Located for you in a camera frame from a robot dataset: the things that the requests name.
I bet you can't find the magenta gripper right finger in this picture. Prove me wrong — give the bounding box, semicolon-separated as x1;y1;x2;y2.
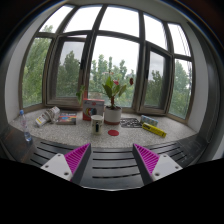
133;144;182;185

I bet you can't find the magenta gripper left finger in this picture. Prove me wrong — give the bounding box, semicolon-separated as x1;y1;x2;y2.
42;143;91;185

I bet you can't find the clear plastic water bottle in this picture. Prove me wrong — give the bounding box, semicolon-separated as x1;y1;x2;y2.
20;110;32;142

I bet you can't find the yellow glue box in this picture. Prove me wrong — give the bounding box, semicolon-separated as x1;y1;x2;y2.
142;123;166;138

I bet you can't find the dark colourful book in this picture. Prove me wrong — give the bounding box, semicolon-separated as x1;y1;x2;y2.
56;113;77;125

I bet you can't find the light blue small box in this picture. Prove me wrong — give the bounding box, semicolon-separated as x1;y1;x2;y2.
140;115;158;127

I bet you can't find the white mug with black print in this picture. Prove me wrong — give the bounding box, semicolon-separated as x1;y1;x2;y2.
91;115;103;135

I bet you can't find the red round coaster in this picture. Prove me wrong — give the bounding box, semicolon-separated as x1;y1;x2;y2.
108;130;119;136

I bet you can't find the black metal trivet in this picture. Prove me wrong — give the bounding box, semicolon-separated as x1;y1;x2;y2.
120;118;142;128

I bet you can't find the red and white filament box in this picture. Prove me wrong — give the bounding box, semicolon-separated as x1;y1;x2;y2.
83;98;104;121

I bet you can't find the white flower pot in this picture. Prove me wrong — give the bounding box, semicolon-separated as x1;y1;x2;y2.
104;107;122;125

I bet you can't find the green plant with red flowers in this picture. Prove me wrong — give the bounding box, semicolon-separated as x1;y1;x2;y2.
76;72;127;110

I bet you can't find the brown window frame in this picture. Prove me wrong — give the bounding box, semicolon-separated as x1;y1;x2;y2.
19;0;193;122

